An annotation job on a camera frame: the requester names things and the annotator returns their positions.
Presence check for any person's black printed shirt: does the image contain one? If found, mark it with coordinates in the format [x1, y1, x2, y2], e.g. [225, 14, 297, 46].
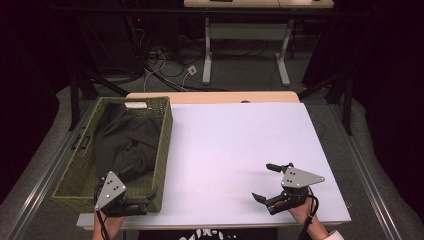
[137, 227, 279, 240]

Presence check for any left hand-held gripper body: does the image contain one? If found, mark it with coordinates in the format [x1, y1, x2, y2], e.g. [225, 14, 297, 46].
[94, 170, 149, 218]

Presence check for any bundle of black floor cables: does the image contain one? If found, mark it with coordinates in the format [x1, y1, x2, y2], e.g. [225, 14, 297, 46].
[128, 16, 231, 93]

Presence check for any white table mat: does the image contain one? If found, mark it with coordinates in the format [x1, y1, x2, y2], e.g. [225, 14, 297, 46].
[76, 102, 352, 230]

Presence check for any dark cloth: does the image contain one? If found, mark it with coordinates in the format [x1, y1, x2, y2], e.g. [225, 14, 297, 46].
[92, 102, 163, 184]

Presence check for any metal floor rail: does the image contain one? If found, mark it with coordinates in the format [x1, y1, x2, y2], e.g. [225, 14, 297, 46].
[328, 103, 403, 240]
[4, 99, 98, 240]

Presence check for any wooden table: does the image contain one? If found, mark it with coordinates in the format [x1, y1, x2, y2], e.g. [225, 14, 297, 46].
[76, 91, 352, 232]

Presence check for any person's right hand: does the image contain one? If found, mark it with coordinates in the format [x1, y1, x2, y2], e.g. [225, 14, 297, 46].
[287, 188, 318, 228]

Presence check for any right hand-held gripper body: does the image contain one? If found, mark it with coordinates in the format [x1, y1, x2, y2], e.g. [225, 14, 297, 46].
[266, 162, 326, 216]

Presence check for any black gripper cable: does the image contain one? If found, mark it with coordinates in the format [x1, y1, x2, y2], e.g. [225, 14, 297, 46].
[297, 194, 320, 240]
[94, 181, 111, 240]

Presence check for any person's left hand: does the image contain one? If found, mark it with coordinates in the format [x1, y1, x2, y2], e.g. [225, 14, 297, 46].
[92, 205, 141, 235]

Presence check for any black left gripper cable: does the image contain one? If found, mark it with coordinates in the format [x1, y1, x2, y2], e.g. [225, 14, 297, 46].
[94, 181, 111, 240]

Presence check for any green woven basket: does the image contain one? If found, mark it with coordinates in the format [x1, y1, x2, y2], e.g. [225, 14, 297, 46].
[52, 96, 174, 214]

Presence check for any black metal stand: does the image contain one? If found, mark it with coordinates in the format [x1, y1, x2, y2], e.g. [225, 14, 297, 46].
[297, 69, 355, 137]
[67, 64, 130, 132]

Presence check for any desk with white legs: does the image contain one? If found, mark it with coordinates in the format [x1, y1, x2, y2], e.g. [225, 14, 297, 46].
[183, 0, 335, 87]

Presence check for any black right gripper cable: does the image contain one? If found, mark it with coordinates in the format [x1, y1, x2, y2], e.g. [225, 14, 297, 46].
[297, 194, 320, 240]

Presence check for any white floor cable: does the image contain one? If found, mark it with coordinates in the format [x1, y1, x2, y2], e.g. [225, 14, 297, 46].
[142, 59, 192, 93]

